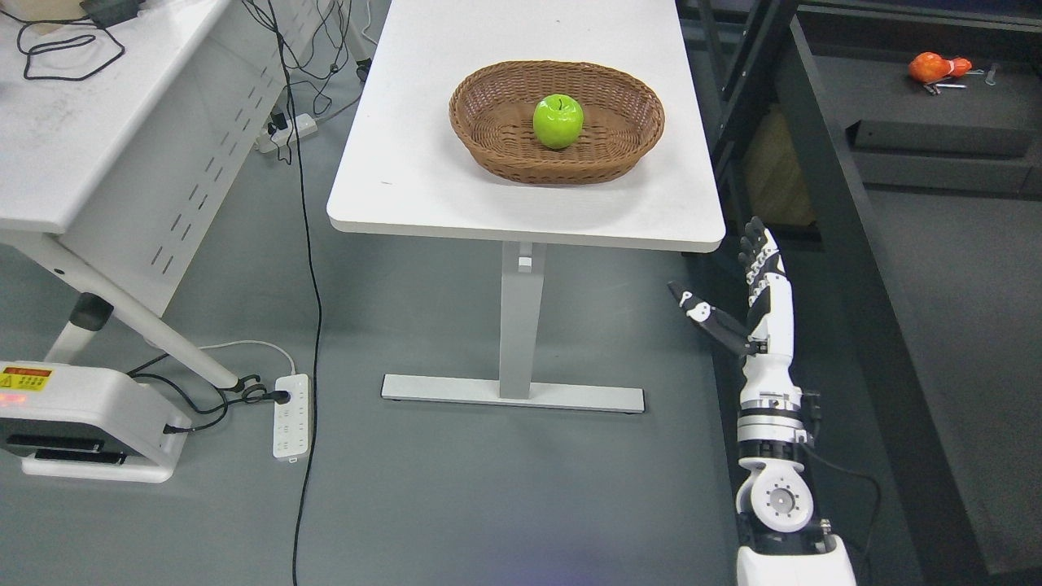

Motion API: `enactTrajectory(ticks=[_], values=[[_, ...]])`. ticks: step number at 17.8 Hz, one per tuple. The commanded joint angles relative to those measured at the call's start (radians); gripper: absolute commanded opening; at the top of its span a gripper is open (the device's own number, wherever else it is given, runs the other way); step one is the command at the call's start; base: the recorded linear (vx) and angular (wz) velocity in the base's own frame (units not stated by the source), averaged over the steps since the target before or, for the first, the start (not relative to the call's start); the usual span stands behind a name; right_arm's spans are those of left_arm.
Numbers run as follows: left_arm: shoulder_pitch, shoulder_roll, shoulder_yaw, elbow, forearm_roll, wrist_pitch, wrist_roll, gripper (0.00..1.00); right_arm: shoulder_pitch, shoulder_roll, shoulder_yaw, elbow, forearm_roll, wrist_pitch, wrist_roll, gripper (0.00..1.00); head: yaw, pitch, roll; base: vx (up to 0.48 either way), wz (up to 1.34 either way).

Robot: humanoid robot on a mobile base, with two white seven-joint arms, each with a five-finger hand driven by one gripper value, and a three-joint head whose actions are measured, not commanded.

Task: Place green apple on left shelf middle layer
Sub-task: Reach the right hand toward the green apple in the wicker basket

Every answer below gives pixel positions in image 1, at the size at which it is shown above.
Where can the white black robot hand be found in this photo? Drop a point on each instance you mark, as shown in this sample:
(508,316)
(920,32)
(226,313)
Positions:
(767,338)

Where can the green apple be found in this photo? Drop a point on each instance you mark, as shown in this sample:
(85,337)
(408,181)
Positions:
(557,121)

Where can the orange toy on shelf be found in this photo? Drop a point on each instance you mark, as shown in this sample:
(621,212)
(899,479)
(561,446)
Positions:
(929,67)

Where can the brown wicker basket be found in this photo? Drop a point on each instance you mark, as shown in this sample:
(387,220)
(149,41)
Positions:
(491,113)

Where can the white standing desk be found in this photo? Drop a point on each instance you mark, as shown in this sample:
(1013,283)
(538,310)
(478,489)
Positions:
(404,171)

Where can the white power strip near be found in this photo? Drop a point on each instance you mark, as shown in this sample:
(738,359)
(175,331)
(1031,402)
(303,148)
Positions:
(292,418)

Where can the white power strip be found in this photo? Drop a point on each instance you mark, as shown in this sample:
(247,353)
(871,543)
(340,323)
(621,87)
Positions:
(292,418)
(271,139)

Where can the white power strip far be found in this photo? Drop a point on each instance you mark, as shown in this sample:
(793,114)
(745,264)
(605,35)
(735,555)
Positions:
(271,139)

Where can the white machine base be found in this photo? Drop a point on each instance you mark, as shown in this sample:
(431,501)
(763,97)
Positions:
(88,423)

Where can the white folding table left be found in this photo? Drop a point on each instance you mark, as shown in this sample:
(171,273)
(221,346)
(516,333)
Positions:
(112,182)

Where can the black power adapter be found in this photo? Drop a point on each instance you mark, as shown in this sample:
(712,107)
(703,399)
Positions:
(107,13)

